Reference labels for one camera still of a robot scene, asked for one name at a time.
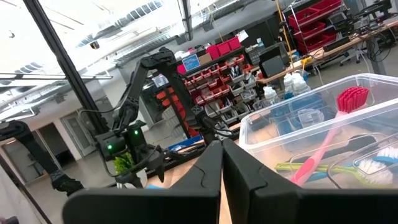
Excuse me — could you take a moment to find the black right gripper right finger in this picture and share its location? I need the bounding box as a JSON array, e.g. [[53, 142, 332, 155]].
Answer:
[[223, 139, 398, 224]]

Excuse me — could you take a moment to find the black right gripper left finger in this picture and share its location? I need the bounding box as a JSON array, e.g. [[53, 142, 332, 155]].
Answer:
[[62, 139, 224, 224]]

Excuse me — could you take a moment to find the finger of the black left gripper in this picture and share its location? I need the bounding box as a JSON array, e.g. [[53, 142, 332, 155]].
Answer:
[[115, 172, 145, 189], [155, 158, 165, 184]]

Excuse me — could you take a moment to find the grey metal spoon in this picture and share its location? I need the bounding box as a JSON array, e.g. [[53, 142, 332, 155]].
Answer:
[[323, 135, 379, 156]]

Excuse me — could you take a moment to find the yellow-green dish brush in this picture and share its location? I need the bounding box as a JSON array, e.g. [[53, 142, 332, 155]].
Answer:
[[275, 158, 394, 187]]

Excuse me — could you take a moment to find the blue dish brush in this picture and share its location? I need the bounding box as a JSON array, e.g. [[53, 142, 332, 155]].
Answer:
[[306, 146, 398, 184]]

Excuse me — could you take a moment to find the blue Dawn dish soap bottle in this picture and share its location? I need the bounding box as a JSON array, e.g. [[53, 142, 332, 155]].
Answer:
[[292, 75, 327, 125], [283, 73, 295, 96], [262, 85, 292, 125]]

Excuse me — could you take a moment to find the red and pink dish brush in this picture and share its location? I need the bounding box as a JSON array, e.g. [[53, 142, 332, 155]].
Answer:
[[290, 86, 371, 187]]

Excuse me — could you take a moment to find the small green potted plant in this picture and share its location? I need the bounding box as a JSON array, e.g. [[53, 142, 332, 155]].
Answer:
[[113, 152, 149, 188]]

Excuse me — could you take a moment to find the clear plastic tub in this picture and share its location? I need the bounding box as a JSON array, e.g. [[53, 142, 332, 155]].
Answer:
[[238, 73, 398, 190]]

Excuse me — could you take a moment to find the black padded tube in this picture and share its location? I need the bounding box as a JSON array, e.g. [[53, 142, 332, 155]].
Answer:
[[0, 119, 85, 197]]

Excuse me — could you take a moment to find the shelf rack with red bins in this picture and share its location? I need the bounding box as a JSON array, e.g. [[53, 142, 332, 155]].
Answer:
[[183, 36, 261, 139]]

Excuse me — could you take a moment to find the blue sign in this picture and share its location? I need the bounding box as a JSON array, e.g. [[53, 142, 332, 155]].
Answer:
[[182, 54, 201, 72]]

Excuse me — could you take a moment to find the long wooden workbench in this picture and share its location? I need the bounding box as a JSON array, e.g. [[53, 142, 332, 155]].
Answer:
[[256, 18, 398, 85]]

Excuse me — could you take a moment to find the rack of large red bins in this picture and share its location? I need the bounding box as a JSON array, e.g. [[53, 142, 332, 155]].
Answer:
[[287, 0, 343, 54]]

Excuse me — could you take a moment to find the yellow hanging cord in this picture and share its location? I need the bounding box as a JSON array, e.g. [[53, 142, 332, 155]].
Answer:
[[275, 0, 312, 68]]

